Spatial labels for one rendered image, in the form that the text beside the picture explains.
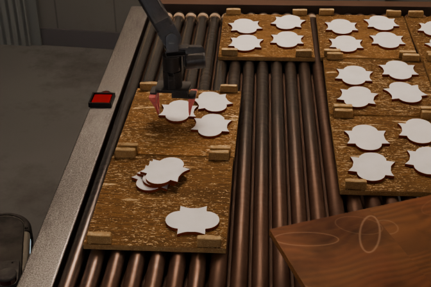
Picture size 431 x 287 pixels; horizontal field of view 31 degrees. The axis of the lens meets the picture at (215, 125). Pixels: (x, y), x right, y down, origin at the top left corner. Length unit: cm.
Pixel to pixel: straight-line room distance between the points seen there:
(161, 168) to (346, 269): 67
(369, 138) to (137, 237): 78
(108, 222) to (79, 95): 269
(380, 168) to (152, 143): 67
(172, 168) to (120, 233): 27
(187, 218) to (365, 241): 47
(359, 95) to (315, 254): 95
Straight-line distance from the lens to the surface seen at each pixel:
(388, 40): 298
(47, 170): 397
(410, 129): 240
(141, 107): 250
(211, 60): 284
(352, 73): 270
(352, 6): 328
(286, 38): 295
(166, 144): 229
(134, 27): 314
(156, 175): 210
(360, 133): 235
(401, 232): 181
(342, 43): 293
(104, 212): 203
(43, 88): 477
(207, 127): 235
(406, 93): 261
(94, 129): 244
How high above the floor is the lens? 213
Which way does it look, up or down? 30 degrees down
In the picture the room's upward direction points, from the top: 1 degrees counter-clockwise
